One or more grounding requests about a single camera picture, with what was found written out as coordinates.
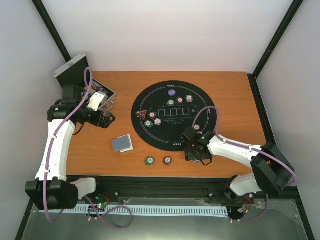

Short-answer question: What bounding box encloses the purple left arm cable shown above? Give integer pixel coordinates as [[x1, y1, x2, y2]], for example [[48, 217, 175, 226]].
[[42, 66, 133, 230]]

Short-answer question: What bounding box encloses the white playing card box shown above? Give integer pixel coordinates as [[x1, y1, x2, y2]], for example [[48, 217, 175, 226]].
[[120, 134, 134, 154]]

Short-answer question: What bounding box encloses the green chip top mat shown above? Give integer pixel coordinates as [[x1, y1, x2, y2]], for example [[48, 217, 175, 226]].
[[167, 99, 175, 107]]

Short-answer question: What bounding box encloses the light blue cable duct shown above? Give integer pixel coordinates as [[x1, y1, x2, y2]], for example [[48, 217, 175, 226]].
[[68, 204, 228, 218]]

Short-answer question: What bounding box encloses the green poker chip stack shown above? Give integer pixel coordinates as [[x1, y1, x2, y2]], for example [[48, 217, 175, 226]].
[[144, 156, 155, 166]]

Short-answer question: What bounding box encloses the round black poker mat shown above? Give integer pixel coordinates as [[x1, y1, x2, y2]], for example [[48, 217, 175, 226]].
[[131, 80, 217, 152]]

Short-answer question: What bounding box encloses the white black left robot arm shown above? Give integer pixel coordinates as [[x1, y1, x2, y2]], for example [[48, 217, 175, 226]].
[[25, 85, 116, 211]]

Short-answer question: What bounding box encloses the blue chip mat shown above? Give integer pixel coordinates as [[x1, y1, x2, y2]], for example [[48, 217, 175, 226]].
[[154, 118, 162, 126], [185, 95, 193, 103]]

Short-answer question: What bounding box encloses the aluminium poker case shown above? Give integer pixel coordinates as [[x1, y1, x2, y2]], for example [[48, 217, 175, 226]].
[[52, 53, 116, 112]]

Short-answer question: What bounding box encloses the purple round blind button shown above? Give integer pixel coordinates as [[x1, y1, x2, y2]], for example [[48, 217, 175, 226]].
[[167, 89, 177, 97]]

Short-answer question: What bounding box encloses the red chip mat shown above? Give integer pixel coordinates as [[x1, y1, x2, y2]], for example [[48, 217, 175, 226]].
[[176, 97, 184, 104], [193, 124, 201, 132], [148, 112, 157, 120]]

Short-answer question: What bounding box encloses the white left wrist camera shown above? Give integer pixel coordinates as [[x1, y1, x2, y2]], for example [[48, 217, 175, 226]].
[[87, 91, 108, 112]]

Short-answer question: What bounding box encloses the red chip top mat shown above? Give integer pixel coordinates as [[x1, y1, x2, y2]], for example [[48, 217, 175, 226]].
[[176, 97, 184, 104]]

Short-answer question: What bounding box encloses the red brown poker chip stack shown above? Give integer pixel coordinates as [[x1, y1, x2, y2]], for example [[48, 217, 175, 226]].
[[163, 156, 173, 165]]

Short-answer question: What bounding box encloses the triangular all-in marker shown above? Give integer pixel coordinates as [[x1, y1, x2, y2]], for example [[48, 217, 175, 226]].
[[135, 109, 148, 121]]

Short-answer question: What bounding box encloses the blue playing card deck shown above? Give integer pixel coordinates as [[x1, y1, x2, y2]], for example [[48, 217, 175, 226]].
[[111, 134, 132, 152]]

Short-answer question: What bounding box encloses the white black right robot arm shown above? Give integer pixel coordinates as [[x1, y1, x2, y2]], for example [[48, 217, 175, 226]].
[[181, 127, 297, 199]]

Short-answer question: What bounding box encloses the blue chip top mat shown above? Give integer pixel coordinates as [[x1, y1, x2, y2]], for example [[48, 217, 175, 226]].
[[185, 95, 193, 103]]

